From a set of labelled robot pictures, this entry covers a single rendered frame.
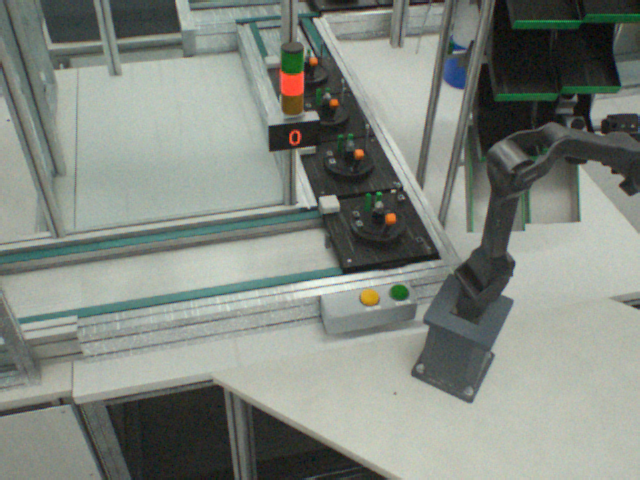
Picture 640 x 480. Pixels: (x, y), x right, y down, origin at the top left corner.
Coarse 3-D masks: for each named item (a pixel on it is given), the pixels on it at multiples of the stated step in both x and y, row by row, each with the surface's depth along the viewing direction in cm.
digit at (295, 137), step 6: (288, 126) 149; (294, 126) 150; (300, 126) 150; (288, 132) 151; (294, 132) 151; (300, 132) 151; (288, 138) 152; (294, 138) 152; (300, 138) 152; (288, 144) 153; (294, 144) 153; (300, 144) 154
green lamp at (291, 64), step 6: (282, 54) 139; (288, 54) 138; (294, 54) 138; (300, 54) 138; (282, 60) 140; (288, 60) 139; (294, 60) 139; (300, 60) 139; (282, 66) 141; (288, 66) 140; (294, 66) 140; (300, 66) 140; (282, 72) 142; (288, 72) 141; (294, 72) 141; (300, 72) 141
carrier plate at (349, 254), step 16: (400, 192) 175; (352, 208) 170; (400, 208) 171; (336, 224) 165; (416, 224) 166; (336, 240) 161; (352, 240) 161; (400, 240) 162; (336, 256) 160; (352, 256) 157; (368, 256) 158; (384, 256) 158; (400, 256) 158; (416, 256) 158; (432, 256) 160
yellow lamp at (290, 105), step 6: (282, 96) 146; (288, 96) 145; (294, 96) 145; (300, 96) 145; (282, 102) 147; (288, 102) 146; (294, 102) 146; (300, 102) 147; (282, 108) 148; (288, 108) 147; (294, 108) 147; (300, 108) 148; (288, 114) 148; (294, 114) 148
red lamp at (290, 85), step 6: (282, 78) 143; (288, 78) 142; (294, 78) 142; (300, 78) 142; (282, 84) 144; (288, 84) 143; (294, 84) 143; (300, 84) 143; (282, 90) 145; (288, 90) 144; (294, 90) 144; (300, 90) 144
